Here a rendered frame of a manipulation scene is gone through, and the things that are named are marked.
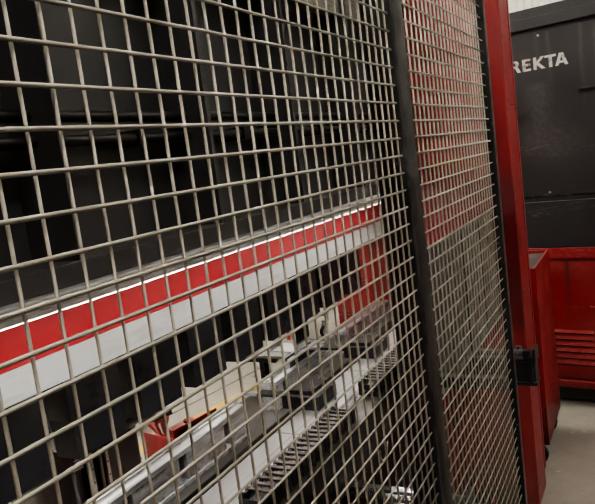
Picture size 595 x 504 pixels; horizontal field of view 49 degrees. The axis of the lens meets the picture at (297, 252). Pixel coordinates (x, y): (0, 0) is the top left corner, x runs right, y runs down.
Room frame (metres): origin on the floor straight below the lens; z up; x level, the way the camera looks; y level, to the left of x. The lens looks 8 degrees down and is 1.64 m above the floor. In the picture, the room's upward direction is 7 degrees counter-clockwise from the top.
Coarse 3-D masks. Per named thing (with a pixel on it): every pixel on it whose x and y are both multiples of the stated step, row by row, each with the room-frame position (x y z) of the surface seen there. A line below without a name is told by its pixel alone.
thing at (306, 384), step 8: (304, 384) 1.73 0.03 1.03; (320, 384) 1.72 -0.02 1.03; (248, 392) 1.81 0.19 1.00; (256, 392) 1.80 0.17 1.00; (264, 392) 1.79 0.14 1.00; (272, 392) 1.78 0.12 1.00; (280, 392) 1.78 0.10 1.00; (296, 392) 1.69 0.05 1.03; (304, 392) 1.68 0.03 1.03; (320, 392) 1.68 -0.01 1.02; (328, 392) 1.71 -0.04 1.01; (336, 392) 1.75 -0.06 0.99; (296, 400) 1.68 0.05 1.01; (304, 400) 1.67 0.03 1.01; (312, 400) 1.66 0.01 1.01; (320, 400) 1.66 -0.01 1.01; (328, 400) 1.70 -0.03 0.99; (288, 408) 1.69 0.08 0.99; (296, 408) 1.68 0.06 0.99; (312, 408) 1.66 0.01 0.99; (320, 408) 1.66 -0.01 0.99
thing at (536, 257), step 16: (544, 256) 3.32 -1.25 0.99; (544, 272) 3.27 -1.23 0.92; (544, 288) 3.23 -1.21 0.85; (544, 304) 3.19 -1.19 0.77; (544, 320) 3.16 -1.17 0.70; (544, 336) 3.12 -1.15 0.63; (544, 352) 3.08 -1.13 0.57; (544, 368) 3.05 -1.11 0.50; (544, 384) 3.02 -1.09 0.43; (544, 400) 3.02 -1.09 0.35; (544, 416) 3.02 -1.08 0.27; (544, 432) 3.03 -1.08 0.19
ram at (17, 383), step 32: (320, 224) 2.35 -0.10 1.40; (224, 256) 1.80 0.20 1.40; (256, 256) 1.94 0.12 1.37; (288, 256) 2.11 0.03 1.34; (320, 256) 2.32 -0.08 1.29; (128, 288) 1.46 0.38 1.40; (160, 288) 1.55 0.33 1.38; (192, 288) 1.66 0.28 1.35; (224, 288) 1.78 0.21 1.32; (256, 288) 1.92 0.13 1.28; (32, 320) 1.22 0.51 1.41; (64, 320) 1.29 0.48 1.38; (96, 320) 1.36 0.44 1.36; (128, 320) 1.44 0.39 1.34; (160, 320) 1.53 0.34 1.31; (192, 320) 1.64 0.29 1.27; (0, 352) 1.15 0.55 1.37; (64, 352) 1.27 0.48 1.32; (96, 352) 1.35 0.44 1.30; (0, 384) 1.14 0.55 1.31; (32, 384) 1.20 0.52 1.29
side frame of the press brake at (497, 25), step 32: (448, 0) 2.76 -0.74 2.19; (448, 32) 2.76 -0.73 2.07; (416, 64) 2.83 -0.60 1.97; (512, 64) 2.87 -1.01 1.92; (416, 96) 2.84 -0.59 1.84; (448, 96) 2.77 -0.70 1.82; (512, 96) 2.82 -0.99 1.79; (512, 128) 2.76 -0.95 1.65; (480, 160) 2.72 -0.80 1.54; (512, 160) 2.71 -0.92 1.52; (480, 192) 2.73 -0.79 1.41; (512, 192) 2.67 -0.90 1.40; (448, 224) 2.80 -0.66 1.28; (512, 224) 2.67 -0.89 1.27; (512, 256) 2.68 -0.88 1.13; (384, 288) 2.95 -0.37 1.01; (512, 288) 2.68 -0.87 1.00; (512, 320) 2.69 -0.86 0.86; (448, 416) 2.84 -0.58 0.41; (448, 448) 2.85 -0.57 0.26; (544, 448) 2.88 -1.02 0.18; (544, 480) 2.85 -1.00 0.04
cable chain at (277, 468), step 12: (324, 420) 1.46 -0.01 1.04; (336, 420) 1.45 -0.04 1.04; (312, 432) 1.41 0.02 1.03; (324, 432) 1.39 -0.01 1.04; (336, 432) 1.42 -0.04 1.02; (300, 444) 1.35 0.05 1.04; (312, 444) 1.33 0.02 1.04; (324, 444) 1.36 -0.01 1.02; (288, 456) 1.29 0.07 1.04; (300, 456) 1.30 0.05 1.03; (312, 456) 1.31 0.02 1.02; (276, 468) 1.25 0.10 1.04; (288, 468) 1.24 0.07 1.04; (300, 468) 1.26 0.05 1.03; (264, 480) 1.22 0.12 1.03; (276, 480) 1.20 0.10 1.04; (288, 480) 1.21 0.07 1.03; (252, 492) 1.18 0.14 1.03; (264, 492) 1.16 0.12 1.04; (276, 492) 1.17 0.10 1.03
